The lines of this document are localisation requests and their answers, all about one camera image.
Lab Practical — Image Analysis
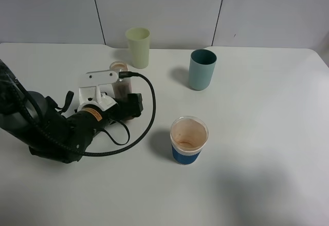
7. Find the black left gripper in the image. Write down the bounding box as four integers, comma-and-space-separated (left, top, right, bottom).
67, 93, 143, 135

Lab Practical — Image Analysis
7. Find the clear plastic beverage bottle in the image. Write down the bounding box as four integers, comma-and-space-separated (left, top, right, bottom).
109, 61, 132, 102

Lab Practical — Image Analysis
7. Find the clear cup with blue sleeve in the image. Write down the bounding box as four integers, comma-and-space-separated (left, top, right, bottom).
170, 116, 209, 165

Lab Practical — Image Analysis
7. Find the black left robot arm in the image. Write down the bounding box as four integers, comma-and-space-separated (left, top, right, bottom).
1, 63, 143, 163

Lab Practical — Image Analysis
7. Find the pale yellow plastic cup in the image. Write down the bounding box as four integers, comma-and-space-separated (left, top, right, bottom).
125, 27, 150, 69

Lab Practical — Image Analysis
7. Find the teal plastic cup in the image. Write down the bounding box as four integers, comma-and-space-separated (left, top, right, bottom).
189, 49, 217, 91

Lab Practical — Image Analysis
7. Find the thick black camera cable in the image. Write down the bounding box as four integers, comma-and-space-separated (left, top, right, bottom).
0, 59, 157, 158

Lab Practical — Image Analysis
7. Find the thin black cable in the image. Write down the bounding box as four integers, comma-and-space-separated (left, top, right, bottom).
101, 119, 131, 146

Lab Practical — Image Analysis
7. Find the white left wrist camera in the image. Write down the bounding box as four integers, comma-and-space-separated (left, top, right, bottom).
78, 70, 119, 111

